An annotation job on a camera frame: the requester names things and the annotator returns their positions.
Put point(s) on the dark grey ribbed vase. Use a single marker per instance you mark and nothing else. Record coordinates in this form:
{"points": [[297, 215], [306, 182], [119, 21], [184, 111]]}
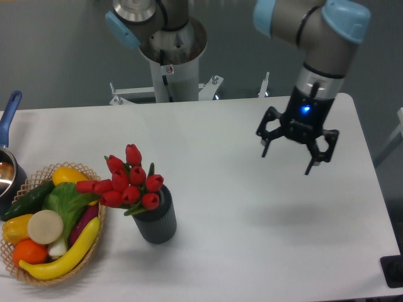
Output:
{"points": [[159, 225]]}

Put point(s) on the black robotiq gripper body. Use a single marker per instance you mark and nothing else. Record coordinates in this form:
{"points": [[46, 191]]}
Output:
{"points": [[305, 115]]}

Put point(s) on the beige round disc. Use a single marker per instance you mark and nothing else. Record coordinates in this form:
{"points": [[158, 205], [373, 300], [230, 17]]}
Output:
{"points": [[45, 227]]}

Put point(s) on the yellow bell pepper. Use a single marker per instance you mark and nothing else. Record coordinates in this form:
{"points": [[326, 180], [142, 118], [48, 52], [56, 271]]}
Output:
{"points": [[15, 230]]}

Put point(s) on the blue handled saucepan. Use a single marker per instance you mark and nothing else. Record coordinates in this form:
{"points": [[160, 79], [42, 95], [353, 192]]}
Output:
{"points": [[12, 174]]}

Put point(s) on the yellow banana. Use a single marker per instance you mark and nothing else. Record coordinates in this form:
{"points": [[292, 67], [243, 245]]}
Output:
{"points": [[70, 259]]}

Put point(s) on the red tulip bouquet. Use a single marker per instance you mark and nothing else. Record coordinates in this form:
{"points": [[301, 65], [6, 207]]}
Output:
{"points": [[130, 187]]}

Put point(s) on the white frame at right edge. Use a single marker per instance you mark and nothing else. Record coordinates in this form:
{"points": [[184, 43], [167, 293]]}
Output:
{"points": [[391, 143]]}

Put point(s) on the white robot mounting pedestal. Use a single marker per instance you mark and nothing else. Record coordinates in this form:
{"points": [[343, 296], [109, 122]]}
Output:
{"points": [[171, 83]]}

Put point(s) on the orange fruit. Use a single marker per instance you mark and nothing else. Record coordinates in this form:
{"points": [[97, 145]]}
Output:
{"points": [[30, 252]]}

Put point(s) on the green cucumber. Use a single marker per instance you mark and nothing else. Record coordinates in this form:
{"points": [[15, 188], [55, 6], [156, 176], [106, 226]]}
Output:
{"points": [[29, 203]]}

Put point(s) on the purple eggplant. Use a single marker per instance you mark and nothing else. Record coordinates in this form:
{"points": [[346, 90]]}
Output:
{"points": [[90, 213]]}

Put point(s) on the black device at table edge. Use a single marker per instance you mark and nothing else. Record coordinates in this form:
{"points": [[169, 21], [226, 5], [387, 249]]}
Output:
{"points": [[392, 270]]}

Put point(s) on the green bok choy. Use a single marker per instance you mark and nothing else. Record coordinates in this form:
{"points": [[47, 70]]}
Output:
{"points": [[75, 211]]}

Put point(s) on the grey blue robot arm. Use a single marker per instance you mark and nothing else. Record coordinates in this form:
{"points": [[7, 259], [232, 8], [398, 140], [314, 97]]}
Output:
{"points": [[329, 32]]}

